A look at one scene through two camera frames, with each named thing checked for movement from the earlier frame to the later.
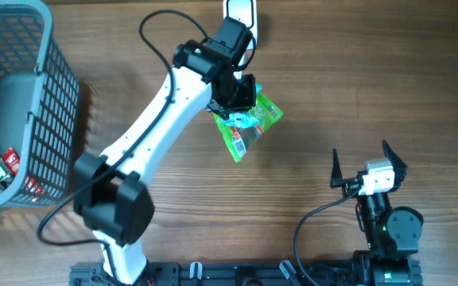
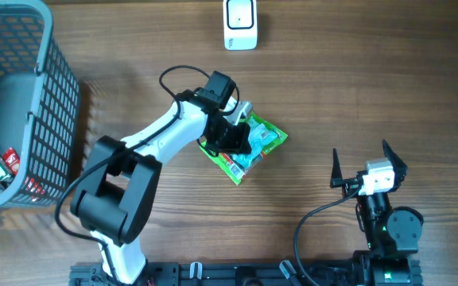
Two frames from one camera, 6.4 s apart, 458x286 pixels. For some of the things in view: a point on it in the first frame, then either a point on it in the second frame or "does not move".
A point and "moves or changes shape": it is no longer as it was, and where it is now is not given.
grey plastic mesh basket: (26, 98) does not move
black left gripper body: (234, 97) -> (234, 137)
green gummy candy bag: (240, 139) moves or changes shape
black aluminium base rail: (230, 274) does not move
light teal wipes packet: (243, 119) moves or changes shape
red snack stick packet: (13, 160) does not move
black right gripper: (348, 183) does not move
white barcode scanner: (244, 12) does not move
